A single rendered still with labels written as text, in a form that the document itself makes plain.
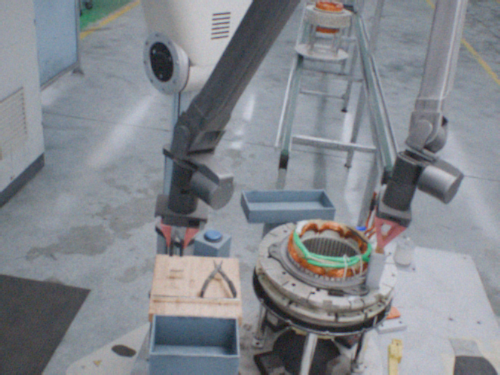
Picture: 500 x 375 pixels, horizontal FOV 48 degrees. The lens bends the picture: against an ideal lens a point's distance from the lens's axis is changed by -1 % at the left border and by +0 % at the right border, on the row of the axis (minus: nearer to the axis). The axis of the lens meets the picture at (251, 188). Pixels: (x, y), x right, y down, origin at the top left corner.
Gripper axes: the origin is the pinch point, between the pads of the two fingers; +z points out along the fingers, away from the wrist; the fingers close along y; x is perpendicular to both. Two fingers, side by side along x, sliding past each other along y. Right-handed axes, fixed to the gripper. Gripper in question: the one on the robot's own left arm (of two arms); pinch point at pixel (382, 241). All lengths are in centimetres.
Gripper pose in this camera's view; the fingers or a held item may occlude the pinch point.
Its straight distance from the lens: 120.9
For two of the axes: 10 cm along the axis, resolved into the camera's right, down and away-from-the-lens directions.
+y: 2.2, -4.2, 8.8
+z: -1.9, 8.7, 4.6
